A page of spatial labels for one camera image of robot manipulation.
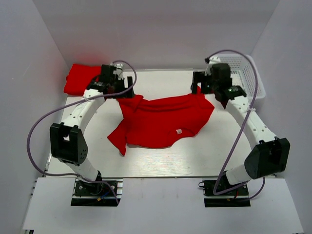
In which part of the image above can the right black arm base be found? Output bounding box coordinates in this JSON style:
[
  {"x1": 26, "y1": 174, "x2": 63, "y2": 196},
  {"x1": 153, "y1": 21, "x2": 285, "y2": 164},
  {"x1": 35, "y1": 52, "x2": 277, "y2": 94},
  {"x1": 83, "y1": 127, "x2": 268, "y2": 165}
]
[{"x1": 199, "y1": 179, "x2": 251, "y2": 208}]

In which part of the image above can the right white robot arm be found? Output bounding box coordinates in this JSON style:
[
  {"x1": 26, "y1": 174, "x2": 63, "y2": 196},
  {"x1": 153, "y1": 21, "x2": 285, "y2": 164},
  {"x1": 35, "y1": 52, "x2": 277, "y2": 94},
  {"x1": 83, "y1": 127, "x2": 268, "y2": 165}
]
[{"x1": 191, "y1": 63, "x2": 290, "y2": 195}]

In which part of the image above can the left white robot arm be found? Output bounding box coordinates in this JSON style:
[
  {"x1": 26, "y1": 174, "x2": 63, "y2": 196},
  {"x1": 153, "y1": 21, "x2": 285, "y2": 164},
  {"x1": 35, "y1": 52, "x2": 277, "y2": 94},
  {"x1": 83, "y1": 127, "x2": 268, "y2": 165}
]
[{"x1": 50, "y1": 60, "x2": 137, "y2": 195}]

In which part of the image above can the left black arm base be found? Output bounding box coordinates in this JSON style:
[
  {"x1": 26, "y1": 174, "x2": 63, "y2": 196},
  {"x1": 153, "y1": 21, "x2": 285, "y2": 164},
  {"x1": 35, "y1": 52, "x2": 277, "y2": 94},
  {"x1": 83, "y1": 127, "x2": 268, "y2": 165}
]
[{"x1": 71, "y1": 179, "x2": 122, "y2": 207}]

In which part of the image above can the folded red t-shirt stack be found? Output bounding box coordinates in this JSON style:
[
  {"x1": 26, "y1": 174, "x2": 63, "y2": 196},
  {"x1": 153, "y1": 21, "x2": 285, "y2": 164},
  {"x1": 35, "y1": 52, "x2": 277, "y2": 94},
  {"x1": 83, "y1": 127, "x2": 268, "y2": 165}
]
[{"x1": 63, "y1": 64, "x2": 101, "y2": 97}]

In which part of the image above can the white plastic mesh basket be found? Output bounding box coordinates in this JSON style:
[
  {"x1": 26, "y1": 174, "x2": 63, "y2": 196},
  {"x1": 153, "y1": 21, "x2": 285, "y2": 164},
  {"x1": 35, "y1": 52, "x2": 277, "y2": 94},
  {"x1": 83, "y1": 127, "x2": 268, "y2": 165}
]
[{"x1": 216, "y1": 54, "x2": 255, "y2": 100}]

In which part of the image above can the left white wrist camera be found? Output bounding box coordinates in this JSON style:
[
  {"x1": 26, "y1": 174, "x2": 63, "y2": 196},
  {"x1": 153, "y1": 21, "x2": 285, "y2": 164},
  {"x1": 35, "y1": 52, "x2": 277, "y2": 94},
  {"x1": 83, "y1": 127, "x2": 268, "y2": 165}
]
[{"x1": 110, "y1": 63, "x2": 124, "y2": 79}]

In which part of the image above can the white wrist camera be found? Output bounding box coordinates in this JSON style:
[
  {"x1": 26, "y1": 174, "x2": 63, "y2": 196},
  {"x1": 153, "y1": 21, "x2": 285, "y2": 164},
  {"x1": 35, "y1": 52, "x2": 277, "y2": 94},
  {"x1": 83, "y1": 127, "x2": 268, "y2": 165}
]
[
  {"x1": 205, "y1": 56, "x2": 221, "y2": 76},
  {"x1": 110, "y1": 63, "x2": 124, "y2": 79}
]

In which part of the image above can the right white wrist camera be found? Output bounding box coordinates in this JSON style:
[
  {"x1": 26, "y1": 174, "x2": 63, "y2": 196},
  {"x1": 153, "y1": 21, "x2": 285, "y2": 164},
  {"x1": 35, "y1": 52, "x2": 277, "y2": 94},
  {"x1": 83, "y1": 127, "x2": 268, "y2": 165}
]
[{"x1": 205, "y1": 56, "x2": 221, "y2": 76}]

